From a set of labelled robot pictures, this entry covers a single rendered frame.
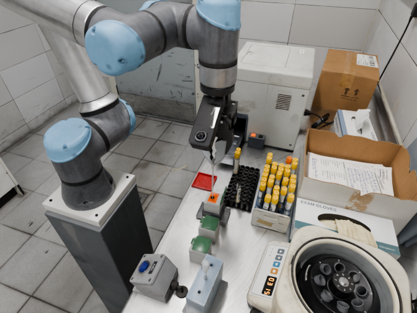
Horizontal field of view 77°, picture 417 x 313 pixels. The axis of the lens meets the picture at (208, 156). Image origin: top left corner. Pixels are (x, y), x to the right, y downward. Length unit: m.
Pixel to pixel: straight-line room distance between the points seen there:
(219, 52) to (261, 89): 0.46
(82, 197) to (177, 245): 0.30
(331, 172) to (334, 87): 0.52
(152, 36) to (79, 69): 0.36
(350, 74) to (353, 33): 0.96
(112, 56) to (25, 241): 1.81
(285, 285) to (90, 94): 0.66
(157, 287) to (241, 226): 0.29
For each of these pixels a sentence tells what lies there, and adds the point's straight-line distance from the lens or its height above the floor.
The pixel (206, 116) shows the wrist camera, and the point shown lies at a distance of 0.53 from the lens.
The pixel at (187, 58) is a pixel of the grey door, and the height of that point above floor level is 0.69.
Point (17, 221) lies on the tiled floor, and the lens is 2.28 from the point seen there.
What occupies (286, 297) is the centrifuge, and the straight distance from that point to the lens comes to 0.58.
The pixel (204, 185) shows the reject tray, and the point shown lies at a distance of 0.87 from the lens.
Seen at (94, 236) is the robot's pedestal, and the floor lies 0.84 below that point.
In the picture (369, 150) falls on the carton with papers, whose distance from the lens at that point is 0.99.
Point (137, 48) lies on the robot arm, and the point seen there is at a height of 1.38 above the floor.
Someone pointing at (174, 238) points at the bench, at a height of 0.88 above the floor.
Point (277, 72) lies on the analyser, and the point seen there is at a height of 1.17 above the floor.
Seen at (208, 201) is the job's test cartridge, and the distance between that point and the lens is 0.73.
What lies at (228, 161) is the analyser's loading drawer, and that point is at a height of 0.91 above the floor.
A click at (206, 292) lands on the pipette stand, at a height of 0.97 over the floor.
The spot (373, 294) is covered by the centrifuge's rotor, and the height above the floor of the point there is 0.98.
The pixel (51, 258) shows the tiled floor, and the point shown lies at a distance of 1.97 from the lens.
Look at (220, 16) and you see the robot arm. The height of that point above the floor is 1.41.
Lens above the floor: 1.51
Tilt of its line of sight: 41 degrees down
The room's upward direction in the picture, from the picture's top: straight up
